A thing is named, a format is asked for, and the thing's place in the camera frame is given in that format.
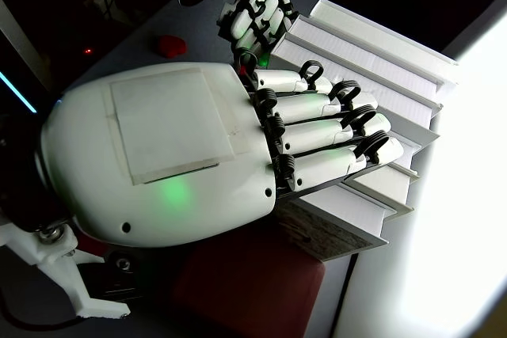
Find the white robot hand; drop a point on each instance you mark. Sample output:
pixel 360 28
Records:
pixel 242 23
pixel 166 148

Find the grey table cloth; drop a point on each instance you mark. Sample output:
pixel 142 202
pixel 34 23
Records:
pixel 198 37

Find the red heart block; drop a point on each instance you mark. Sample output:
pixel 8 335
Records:
pixel 171 46

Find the white Special Issue book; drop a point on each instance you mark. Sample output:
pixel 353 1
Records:
pixel 356 57

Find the red indicator light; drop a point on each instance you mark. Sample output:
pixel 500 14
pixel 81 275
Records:
pixel 88 51

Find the cyan light strip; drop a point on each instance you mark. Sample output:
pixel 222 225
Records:
pixel 17 92

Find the red hardcover book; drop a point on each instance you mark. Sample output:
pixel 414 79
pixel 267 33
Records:
pixel 253 294

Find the white book marked 27-02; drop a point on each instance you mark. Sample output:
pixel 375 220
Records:
pixel 396 104

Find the white frame post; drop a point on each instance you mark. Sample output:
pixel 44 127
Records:
pixel 17 37

